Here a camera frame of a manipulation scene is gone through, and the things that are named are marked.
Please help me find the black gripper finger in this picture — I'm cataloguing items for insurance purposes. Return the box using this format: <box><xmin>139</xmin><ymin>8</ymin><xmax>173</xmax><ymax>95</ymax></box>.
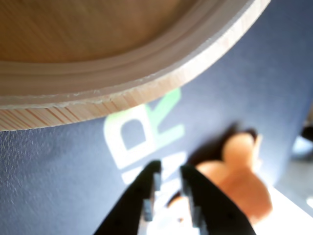
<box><xmin>179</xmin><ymin>165</ymin><xmax>255</xmax><ymax>235</ymax></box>
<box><xmin>94</xmin><ymin>160</ymin><xmax>162</xmax><ymax>235</ymax></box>

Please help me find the orange plush toy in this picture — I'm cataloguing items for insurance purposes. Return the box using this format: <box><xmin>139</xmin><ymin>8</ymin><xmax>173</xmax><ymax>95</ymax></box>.
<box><xmin>168</xmin><ymin>131</ymin><xmax>273</xmax><ymax>225</ymax></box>

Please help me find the dark blue logo mat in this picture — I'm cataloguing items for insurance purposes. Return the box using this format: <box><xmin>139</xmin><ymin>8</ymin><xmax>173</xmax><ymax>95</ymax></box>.
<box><xmin>0</xmin><ymin>0</ymin><xmax>313</xmax><ymax>235</ymax></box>

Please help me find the round bamboo cutting board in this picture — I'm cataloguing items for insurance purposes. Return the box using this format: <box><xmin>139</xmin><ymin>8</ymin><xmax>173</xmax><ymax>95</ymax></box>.
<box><xmin>0</xmin><ymin>0</ymin><xmax>272</xmax><ymax>133</ymax></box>

